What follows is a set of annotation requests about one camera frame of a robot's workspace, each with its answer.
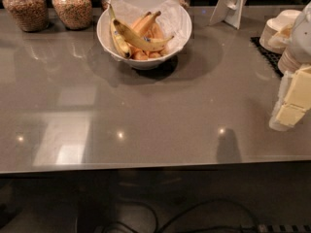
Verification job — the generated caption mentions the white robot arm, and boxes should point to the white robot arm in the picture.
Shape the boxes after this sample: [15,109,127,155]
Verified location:
[269,3,311,131]

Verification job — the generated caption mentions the left glass cereal jar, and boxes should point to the left glass cereal jar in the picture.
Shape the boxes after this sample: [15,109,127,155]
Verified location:
[2,0,49,32]

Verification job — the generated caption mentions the white ceramic bowl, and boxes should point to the white ceramic bowl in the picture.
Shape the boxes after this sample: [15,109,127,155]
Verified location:
[97,11,181,70]

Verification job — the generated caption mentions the glass cereal jar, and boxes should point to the glass cereal jar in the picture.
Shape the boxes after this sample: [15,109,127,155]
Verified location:
[2,0,49,32]
[52,0,92,30]

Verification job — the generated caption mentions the black rubber mat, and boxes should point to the black rubber mat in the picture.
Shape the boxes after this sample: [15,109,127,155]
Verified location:
[250,37,283,78]

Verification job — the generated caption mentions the black floor cable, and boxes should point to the black floor cable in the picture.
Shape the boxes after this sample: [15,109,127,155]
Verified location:
[100,198,261,233]

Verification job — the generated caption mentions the yellow banana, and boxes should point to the yellow banana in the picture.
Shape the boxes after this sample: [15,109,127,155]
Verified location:
[108,6,131,58]
[113,18,174,51]

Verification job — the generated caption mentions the orange-tinted banana pair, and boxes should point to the orange-tinted banana pair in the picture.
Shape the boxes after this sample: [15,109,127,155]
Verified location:
[131,11,167,60]

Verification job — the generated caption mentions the white sign stand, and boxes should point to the white sign stand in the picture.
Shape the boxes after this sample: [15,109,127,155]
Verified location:
[209,0,247,29]

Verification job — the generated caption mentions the black power strip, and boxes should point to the black power strip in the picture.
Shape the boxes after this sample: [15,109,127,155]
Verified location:
[258,224,311,233]

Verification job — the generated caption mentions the white paper liner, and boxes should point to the white paper liner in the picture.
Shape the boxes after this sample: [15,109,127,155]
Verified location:
[111,0,191,53]

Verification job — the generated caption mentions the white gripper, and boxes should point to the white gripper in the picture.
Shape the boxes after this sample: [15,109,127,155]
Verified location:
[269,65,311,131]

